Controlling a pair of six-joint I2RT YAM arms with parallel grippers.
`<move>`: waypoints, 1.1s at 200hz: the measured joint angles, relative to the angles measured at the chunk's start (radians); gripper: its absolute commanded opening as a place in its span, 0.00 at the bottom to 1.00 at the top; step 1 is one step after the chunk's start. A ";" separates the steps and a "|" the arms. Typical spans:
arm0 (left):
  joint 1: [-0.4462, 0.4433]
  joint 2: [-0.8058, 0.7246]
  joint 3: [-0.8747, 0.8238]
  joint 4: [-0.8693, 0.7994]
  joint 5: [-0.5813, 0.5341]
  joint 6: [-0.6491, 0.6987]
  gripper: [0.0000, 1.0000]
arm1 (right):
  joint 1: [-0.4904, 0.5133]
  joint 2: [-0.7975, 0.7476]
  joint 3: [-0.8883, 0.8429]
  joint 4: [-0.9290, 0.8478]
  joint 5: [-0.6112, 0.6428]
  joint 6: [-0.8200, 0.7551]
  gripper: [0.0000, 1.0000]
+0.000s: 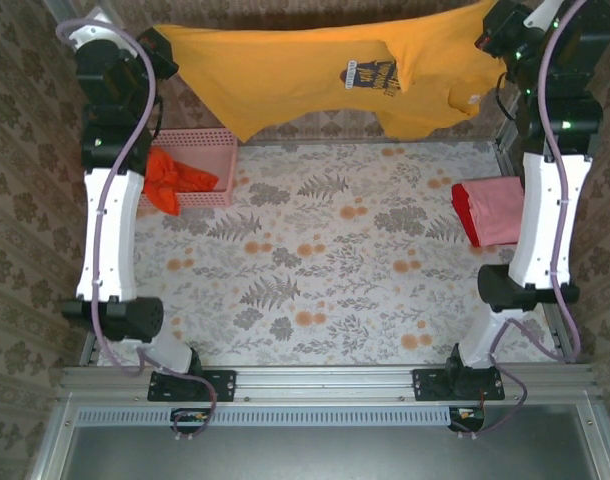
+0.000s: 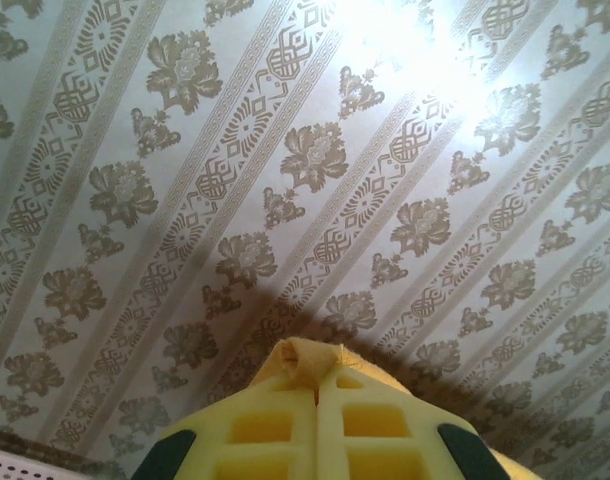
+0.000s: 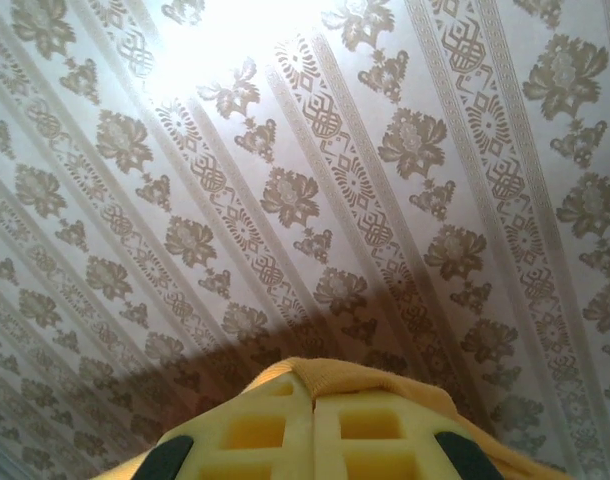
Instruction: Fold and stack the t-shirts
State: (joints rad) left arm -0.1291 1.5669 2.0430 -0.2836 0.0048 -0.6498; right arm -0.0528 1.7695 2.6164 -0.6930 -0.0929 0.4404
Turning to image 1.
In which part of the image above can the yellow t-shirt with print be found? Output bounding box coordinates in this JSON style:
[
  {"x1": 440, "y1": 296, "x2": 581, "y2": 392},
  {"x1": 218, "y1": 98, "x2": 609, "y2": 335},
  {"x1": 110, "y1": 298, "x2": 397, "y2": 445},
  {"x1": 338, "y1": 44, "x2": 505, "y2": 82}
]
[{"x1": 152, "y1": 0, "x2": 509, "y2": 142}]

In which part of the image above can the pink plastic basket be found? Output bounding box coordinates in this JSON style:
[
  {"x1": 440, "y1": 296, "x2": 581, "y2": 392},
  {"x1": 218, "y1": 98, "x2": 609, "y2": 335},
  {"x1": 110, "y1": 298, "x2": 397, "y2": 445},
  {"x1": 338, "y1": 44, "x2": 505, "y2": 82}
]
[{"x1": 137, "y1": 128, "x2": 238, "y2": 209}]

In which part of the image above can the orange t-shirt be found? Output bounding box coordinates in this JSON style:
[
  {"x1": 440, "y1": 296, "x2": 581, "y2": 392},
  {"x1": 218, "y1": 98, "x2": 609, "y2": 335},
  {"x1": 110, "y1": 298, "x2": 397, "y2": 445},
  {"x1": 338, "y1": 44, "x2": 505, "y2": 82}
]
[{"x1": 142, "y1": 146, "x2": 220, "y2": 217}]

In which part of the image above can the pink folded t-shirt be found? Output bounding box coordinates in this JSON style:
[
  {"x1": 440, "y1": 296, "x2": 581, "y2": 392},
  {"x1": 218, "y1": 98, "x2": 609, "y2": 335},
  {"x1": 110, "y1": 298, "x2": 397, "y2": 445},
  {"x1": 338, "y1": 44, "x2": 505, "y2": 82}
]
[{"x1": 461, "y1": 175, "x2": 529, "y2": 247}]

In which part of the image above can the red folded t-shirt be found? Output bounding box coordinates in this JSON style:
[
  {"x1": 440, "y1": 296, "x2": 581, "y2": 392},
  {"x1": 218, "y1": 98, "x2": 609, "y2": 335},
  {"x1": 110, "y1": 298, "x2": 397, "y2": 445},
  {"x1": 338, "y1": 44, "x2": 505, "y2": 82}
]
[{"x1": 451, "y1": 183, "x2": 481, "y2": 249}]

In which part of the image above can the floral table cloth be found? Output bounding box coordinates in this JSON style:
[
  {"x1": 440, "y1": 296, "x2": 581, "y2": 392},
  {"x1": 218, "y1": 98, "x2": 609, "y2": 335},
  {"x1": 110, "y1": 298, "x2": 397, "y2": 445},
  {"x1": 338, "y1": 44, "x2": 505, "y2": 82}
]
[{"x1": 97, "y1": 140, "x2": 561, "y2": 366}]

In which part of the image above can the grey metal sheet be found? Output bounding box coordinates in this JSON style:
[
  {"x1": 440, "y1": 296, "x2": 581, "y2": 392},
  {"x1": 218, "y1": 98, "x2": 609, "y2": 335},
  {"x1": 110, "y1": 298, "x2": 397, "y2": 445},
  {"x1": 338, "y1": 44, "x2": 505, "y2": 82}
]
[{"x1": 59, "y1": 404, "x2": 606, "y2": 480}]

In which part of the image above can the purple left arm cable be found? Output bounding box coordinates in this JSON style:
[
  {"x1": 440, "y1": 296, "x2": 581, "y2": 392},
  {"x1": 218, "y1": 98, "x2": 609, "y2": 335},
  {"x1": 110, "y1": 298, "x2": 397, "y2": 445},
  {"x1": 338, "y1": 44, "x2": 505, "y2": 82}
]
[{"x1": 54, "y1": 18, "x2": 219, "y2": 444}]

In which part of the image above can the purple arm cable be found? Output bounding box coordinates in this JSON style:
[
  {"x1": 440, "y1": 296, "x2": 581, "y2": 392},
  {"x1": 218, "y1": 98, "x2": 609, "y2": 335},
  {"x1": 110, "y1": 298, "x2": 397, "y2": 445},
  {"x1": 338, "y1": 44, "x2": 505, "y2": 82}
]
[
  {"x1": 54, "y1": 18, "x2": 219, "y2": 444},
  {"x1": 489, "y1": 0, "x2": 586, "y2": 441}
]

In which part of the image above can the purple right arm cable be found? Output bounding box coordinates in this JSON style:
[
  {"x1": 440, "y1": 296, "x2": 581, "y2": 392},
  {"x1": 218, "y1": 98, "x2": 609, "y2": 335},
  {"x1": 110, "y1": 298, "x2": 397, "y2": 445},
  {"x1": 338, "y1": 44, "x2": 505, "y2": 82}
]
[{"x1": 489, "y1": 0, "x2": 586, "y2": 441}]

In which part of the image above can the thin black right gripper wire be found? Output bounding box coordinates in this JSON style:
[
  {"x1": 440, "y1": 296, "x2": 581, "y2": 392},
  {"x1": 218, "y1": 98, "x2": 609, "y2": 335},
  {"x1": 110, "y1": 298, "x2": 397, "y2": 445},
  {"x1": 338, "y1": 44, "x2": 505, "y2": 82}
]
[{"x1": 493, "y1": 72, "x2": 517, "y2": 121}]

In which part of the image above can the thin black gripper wire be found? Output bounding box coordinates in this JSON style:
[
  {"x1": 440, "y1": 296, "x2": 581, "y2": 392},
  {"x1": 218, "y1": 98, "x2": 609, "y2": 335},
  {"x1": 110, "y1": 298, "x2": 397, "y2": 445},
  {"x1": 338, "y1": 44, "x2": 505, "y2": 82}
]
[
  {"x1": 148, "y1": 94, "x2": 167, "y2": 144},
  {"x1": 493, "y1": 72, "x2": 517, "y2": 121}
]

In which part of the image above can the thin black left gripper wire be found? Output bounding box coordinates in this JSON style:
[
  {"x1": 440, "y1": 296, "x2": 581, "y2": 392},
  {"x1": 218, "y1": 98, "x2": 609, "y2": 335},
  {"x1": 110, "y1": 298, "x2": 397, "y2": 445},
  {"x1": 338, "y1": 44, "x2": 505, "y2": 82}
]
[{"x1": 148, "y1": 94, "x2": 167, "y2": 144}]

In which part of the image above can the aluminium corner post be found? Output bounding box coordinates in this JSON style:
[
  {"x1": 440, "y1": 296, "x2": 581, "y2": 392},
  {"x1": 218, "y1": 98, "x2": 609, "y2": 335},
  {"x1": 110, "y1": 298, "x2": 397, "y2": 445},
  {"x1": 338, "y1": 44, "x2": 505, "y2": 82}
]
[
  {"x1": 42, "y1": 0, "x2": 81, "y2": 24},
  {"x1": 494, "y1": 84, "x2": 524, "y2": 151}
]

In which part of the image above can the aluminium side rail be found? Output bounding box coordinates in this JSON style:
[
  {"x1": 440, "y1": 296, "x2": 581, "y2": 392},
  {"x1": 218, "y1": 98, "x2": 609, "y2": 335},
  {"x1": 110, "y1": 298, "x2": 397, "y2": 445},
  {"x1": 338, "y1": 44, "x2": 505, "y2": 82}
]
[
  {"x1": 79, "y1": 329, "x2": 101, "y2": 366},
  {"x1": 494, "y1": 142, "x2": 584, "y2": 364}
]

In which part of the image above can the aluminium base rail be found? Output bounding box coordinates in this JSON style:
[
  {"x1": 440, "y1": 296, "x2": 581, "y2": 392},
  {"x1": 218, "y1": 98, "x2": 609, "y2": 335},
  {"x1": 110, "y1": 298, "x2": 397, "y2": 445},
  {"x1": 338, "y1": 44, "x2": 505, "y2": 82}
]
[{"x1": 59, "y1": 364, "x2": 599, "y2": 401}]

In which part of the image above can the grey slotted cable duct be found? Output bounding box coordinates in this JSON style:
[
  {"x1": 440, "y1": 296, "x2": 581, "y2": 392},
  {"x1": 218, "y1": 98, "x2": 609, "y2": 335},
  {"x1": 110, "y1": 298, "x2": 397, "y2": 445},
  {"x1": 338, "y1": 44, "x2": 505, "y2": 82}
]
[{"x1": 76, "y1": 405, "x2": 452, "y2": 427}]

